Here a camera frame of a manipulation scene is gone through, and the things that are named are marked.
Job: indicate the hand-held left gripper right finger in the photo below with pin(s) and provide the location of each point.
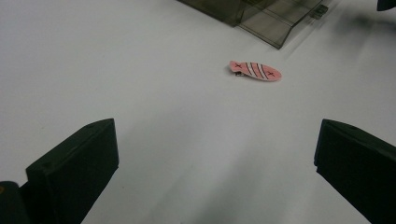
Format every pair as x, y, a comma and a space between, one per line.
358, 168

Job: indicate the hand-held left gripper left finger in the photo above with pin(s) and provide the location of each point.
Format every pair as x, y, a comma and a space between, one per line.
73, 174

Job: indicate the smoky transparent plastic box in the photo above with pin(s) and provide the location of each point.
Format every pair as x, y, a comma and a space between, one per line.
261, 17

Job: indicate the pink striped hair clip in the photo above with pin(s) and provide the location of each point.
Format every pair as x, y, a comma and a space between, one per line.
256, 71

